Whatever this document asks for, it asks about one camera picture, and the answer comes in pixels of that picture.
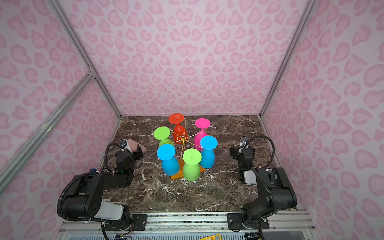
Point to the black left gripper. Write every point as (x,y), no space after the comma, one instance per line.
(138,153)

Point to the blue wine glass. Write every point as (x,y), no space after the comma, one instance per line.
(166,153)
(208,143)

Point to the magenta wine glass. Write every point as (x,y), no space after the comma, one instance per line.
(202,124)

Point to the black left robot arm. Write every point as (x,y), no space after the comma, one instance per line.
(82,199)

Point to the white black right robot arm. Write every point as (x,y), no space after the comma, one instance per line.
(275,193)

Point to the blue wine glass front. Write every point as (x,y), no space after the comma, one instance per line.
(166,153)

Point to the green wine glass back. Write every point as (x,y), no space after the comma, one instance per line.
(162,134)

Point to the green wine glass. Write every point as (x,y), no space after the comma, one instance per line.
(191,169)
(162,134)

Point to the red wine glass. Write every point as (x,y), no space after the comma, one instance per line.
(179,132)

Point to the green wine glass front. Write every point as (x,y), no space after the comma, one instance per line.
(191,169)

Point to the pink rectangular case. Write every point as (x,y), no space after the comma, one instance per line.
(133,145)

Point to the pink pen cup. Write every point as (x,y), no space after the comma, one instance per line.
(97,170)

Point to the yellow plastic object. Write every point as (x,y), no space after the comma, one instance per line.
(213,237)

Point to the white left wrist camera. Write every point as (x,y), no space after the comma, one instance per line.
(124,145)

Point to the gold wire glass rack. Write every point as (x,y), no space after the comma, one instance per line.
(188,144)

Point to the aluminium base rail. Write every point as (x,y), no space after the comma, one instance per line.
(286,225)

